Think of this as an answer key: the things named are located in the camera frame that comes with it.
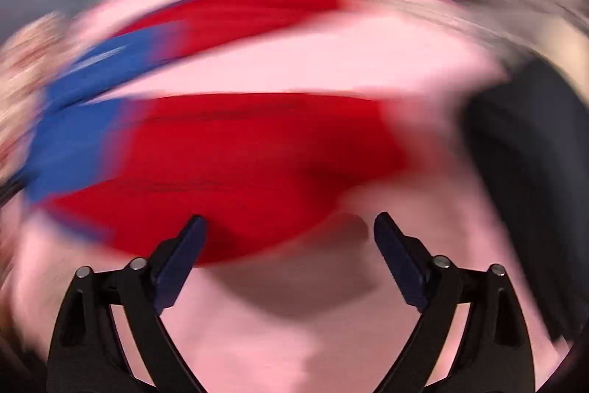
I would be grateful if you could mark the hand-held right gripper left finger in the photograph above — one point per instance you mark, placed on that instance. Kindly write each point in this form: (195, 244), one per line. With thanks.
(180, 264)

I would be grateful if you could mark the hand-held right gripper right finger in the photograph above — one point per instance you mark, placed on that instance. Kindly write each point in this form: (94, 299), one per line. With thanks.
(399, 264)

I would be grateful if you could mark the patterned cloth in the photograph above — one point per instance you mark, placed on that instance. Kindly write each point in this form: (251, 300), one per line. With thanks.
(20, 89)

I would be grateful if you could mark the pink blanket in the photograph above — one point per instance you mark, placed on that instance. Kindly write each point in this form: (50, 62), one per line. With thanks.
(299, 61)

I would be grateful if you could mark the dark cloth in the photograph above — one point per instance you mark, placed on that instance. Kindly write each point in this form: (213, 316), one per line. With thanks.
(524, 172)

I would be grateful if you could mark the red and blue pants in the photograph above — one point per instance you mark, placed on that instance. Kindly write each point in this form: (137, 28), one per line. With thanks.
(257, 172)

